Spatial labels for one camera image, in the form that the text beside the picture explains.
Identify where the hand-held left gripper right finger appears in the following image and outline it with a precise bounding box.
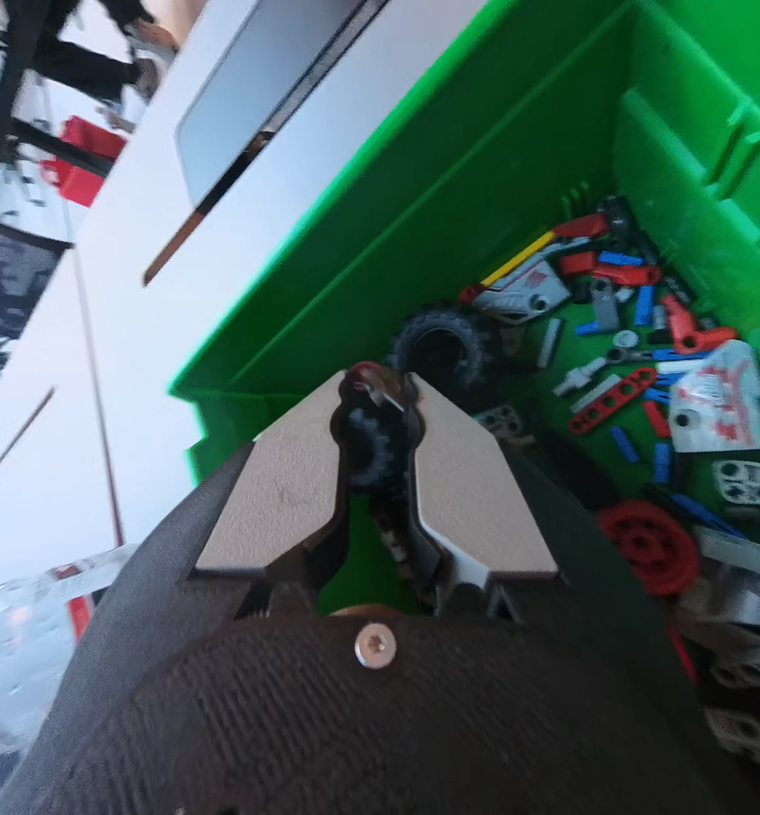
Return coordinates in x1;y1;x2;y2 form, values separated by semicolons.
405;372;559;602

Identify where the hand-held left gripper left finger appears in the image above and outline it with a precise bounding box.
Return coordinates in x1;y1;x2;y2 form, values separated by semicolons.
195;371;349;571

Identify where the black lego tire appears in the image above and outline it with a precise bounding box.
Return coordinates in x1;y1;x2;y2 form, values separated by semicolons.
389;304;502;411
345;363;422;494

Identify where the pile of lego pieces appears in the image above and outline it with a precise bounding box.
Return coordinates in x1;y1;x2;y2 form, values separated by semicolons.
459;194;760;771

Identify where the green plastic storage bin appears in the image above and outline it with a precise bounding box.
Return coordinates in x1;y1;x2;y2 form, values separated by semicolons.
166;0;760;778

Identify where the red lego wheel hub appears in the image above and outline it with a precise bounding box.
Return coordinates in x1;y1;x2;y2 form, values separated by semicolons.
597;500;699;596

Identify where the clear plastic water bottle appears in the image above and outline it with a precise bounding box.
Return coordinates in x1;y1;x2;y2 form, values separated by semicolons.
0;544;140;759

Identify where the black mesh office chair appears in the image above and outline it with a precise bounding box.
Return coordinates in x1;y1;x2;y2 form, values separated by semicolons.
0;213;75;338

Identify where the red plastic crate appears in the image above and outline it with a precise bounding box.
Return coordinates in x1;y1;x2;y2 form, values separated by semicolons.
39;115;126;208

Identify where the silver laptop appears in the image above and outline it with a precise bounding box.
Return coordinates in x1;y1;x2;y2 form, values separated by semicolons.
175;0;394;208

